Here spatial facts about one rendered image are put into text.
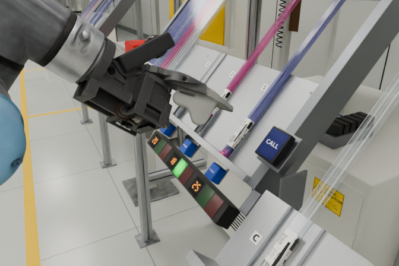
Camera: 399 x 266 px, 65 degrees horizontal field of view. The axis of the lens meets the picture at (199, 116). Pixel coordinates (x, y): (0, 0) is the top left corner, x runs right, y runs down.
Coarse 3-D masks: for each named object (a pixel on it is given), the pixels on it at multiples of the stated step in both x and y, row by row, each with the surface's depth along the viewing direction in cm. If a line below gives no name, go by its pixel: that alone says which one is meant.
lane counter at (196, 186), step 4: (196, 180) 61; (200, 180) 60; (192, 184) 61; (196, 184) 60; (200, 184) 60; (204, 184) 59; (188, 188) 61; (192, 188) 60; (196, 188) 60; (200, 188) 59; (192, 192) 60; (196, 192) 59
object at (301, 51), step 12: (336, 0) 57; (336, 12) 57; (324, 24) 56; (312, 36) 56; (300, 48) 57; (300, 60) 57; (288, 72) 56; (276, 84) 56; (264, 96) 57; (264, 108) 56; (252, 120) 56; (228, 156) 56
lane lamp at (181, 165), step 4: (180, 160) 67; (184, 160) 66; (180, 164) 66; (184, 164) 66; (176, 168) 67; (180, 168) 66; (184, 168) 65; (176, 172) 66; (180, 172) 65; (176, 176) 65
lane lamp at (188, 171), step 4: (188, 164) 65; (188, 168) 64; (184, 172) 64; (188, 172) 64; (192, 172) 63; (180, 176) 64; (184, 176) 64; (188, 176) 63; (180, 180) 64; (184, 180) 63; (184, 184) 63
